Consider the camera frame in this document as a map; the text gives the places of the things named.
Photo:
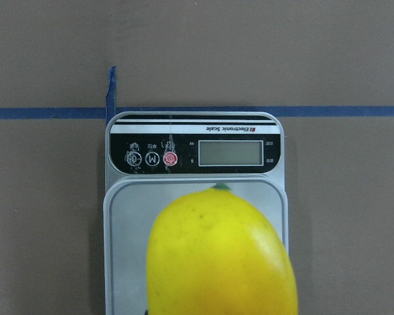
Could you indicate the yellow mango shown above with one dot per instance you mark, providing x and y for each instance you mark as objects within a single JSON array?
[{"x": 212, "y": 252}]

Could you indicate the silver digital kitchen scale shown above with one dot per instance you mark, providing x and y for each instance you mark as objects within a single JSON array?
[{"x": 154, "y": 157}]

